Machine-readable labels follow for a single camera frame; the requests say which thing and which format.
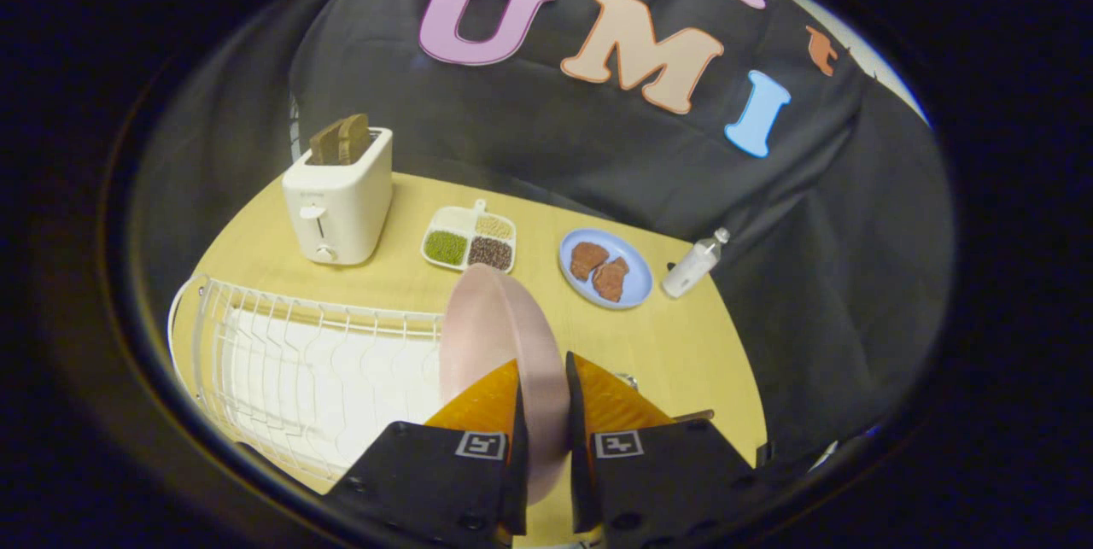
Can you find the blue plate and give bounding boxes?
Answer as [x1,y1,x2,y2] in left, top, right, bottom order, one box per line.
[558,229,654,310]

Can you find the white wire dish rack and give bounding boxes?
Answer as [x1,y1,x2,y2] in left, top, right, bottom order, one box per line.
[167,273,449,482]

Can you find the brown meat piece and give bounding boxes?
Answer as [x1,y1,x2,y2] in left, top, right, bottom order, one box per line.
[570,242,611,282]
[592,256,631,304]

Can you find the green mung beans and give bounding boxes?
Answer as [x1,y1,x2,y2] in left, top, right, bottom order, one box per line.
[424,231,469,266]

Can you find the pink plate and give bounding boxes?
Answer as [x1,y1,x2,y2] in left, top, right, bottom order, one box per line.
[439,263,571,505]

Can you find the dark brown beans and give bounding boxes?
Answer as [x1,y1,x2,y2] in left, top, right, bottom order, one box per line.
[468,237,514,271]

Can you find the white divided dish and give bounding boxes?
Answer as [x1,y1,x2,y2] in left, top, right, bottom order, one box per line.
[420,199,518,274]

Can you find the white toaster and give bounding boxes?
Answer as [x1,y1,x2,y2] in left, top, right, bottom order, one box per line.
[282,127,395,266]

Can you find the black backdrop cloth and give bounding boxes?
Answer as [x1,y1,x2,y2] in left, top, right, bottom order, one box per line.
[137,0,956,469]

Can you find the clear plastic bottle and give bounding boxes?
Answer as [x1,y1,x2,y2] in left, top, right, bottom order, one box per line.
[662,227,732,300]

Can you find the brown bread slice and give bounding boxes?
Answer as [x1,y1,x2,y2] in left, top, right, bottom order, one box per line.
[338,113,373,164]
[309,120,344,166]

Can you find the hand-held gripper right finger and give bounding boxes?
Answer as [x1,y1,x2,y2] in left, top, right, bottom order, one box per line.
[565,351,774,549]

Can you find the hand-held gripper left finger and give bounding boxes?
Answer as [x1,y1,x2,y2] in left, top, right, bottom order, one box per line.
[323,359,530,549]

